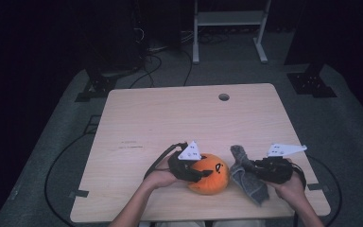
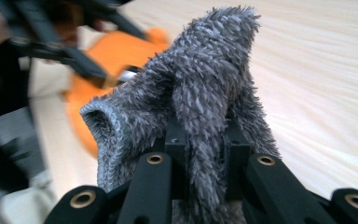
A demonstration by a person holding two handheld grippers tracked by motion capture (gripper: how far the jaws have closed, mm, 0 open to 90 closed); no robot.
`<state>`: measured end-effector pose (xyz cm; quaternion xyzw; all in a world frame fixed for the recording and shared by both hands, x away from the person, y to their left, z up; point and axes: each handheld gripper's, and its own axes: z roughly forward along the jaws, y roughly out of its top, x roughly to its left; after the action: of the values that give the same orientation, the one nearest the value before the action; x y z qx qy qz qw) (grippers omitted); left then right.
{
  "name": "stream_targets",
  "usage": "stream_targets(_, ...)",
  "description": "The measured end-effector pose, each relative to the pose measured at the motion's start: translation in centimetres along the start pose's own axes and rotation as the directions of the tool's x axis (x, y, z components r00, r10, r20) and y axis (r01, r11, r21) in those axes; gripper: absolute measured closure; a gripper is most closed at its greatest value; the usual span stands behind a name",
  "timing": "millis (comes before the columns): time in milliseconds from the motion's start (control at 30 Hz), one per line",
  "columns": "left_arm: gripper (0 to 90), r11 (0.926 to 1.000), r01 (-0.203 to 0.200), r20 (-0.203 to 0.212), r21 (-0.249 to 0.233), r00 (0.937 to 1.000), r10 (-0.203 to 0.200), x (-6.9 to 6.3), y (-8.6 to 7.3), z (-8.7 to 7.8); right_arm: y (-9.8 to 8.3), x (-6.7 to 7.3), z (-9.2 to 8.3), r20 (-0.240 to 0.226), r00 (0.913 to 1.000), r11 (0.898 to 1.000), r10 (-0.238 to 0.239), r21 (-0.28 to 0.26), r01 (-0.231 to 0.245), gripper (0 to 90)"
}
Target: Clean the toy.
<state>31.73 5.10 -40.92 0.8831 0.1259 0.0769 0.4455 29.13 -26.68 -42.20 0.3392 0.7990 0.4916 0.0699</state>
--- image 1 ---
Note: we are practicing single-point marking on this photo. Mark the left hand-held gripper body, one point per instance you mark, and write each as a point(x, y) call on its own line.
point(181, 170)

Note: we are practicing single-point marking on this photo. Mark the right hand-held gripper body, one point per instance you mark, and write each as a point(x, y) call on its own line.
point(275, 171)

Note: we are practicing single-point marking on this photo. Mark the orange plush toy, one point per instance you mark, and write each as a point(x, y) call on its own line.
point(212, 179)

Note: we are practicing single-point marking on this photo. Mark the grey cloth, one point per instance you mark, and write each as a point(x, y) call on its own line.
point(252, 186)

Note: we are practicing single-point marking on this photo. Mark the person's left hand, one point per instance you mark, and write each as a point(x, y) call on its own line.
point(162, 178)

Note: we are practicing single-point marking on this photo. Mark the person's right hand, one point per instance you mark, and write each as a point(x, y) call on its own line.
point(291, 192)

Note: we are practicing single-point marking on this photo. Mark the grey tape strip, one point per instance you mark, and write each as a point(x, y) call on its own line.
point(318, 187)
point(79, 193)

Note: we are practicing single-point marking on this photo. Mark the black stand base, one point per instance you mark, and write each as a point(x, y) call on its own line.
point(310, 83)
point(96, 88)

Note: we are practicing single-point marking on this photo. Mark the white metal frame stand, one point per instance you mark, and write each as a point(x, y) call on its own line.
point(230, 19)

